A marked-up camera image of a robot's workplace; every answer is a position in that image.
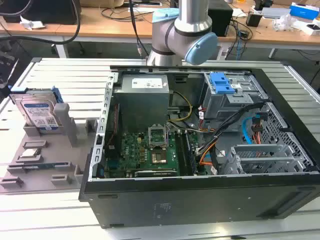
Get CPU socket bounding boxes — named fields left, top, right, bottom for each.
left=149, top=149, right=168, bottom=166

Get RAM stick in slot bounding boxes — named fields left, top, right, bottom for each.
left=184, top=131, right=198, bottom=176

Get wooden desk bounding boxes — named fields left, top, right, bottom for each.
left=0, top=6, right=320, bottom=60

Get grey parts rack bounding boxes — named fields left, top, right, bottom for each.
left=0, top=103, right=98, bottom=195

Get grey power supply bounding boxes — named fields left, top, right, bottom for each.
left=113, top=74, right=171, bottom=126

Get brown cardboard box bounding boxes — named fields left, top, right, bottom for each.
left=79, top=0, right=126, bottom=8

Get black graphics card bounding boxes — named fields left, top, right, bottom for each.
left=134, top=169, right=178, bottom=178

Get blue RAM stick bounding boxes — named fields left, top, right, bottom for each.
left=22, top=162, right=70, bottom=171

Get thick black wire bundle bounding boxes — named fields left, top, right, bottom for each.
left=196, top=101, right=266, bottom=157

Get white box with phone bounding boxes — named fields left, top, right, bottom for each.
left=291, top=19, right=320, bottom=37

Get white tablet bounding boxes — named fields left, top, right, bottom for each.
left=127, top=1, right=162, bottom=13

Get grey metal drive cage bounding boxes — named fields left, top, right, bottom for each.
left=201, top=72, right=270, bottom=127

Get red wire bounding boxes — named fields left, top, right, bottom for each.
left=106, top=104, right=119, bottom=151

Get black power connector wire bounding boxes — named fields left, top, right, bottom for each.
left=251, top=112, right=269, bottom=145

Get empty RAM slot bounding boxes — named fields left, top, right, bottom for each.
left=174, top=131, right=187, bottom=176

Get hard disk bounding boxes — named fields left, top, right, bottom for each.
left=9, top=86, right=65, bottom=132

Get green motherboard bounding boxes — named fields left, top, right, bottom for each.
left=103, top=131, right=208, bottom=179

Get black open PC case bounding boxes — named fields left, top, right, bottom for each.
left=78, top=65, right=320, bottom=230

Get yellow and black wire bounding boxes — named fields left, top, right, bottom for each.
left=167, top=91, right=194, bottom=123

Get white power strip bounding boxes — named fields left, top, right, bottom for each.
left=216, top=46, right=230, bottom=61

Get grey metal disk bay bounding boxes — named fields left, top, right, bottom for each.
left=221, top=143, right=315, bottom=175

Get metal socket cover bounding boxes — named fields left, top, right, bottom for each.
left=147, top=124, right=168, bottom=150

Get blue data wire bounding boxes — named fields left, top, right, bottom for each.
left=241, top=116, right=254, bottom=145

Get large black box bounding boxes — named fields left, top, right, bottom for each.
left=0, top=0, right=82, bottom=26

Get black speaker box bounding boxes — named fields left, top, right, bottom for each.
left=207, top=4, right=234, bottom=38

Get blue plastic latch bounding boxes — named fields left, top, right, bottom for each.
left=209, top=71, right=236, bottom=95

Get orange wire bundle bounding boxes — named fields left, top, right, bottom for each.
left=199, top=138, right=218, bottom=167

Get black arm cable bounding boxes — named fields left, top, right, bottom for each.
left=128, top=0, right=145, bottom=60

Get blue hanging cable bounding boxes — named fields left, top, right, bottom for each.
left=236, top=37, right=244, bottom=61

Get CPU with silver top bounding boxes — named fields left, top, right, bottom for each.
left=19, top=149, right=42, bottom=159

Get white connector coloured wires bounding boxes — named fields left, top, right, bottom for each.
left=198, top=106, right=216, bottom=133

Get flat grey device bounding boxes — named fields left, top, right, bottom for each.
left=261, top=6, right=292, bottom=20

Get clear plastic wrap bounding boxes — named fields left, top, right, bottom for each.
left=271, top=13, right=298, bottom=32

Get blue cardboard box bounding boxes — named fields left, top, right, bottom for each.
left=289, top=2, right=320, bottom=21

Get crumpled white paper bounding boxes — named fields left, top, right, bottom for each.
left=19, top=14, right=46, bottom=30

